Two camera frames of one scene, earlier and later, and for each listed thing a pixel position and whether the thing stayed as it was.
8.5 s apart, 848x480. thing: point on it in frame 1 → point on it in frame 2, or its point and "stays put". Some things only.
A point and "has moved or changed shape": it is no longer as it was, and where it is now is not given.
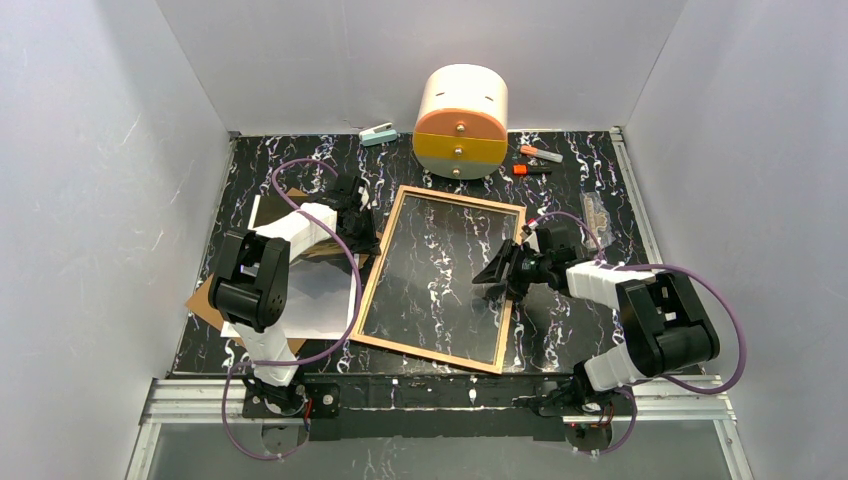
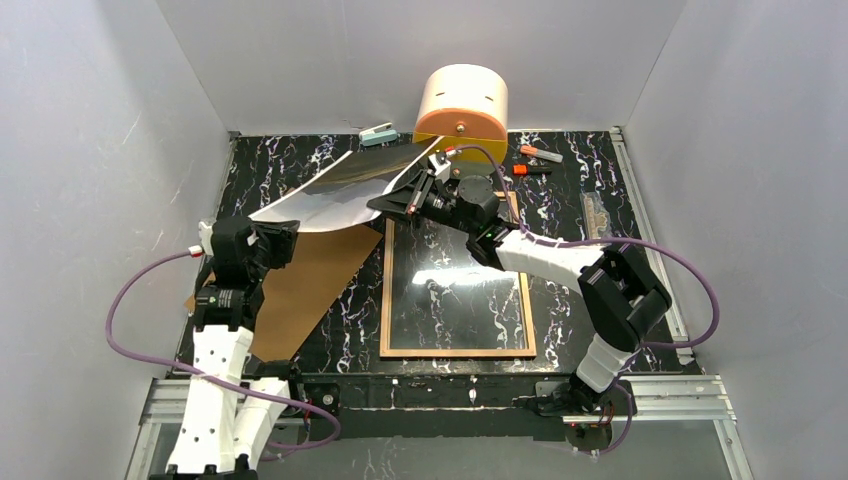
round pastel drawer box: x=460 y=127 stays put
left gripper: x=357 y=221 → x=281 y=238
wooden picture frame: x=384 y=244 has moved or changed shape
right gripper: x=515 y=268 → x=422 y=201
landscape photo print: x=323 y=281 → x=337 y=197
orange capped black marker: x=525 y=169 stays put
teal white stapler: x=378 y=135 stays put
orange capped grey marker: x=540 y=153 stays put
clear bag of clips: x=595 y=214 stays put
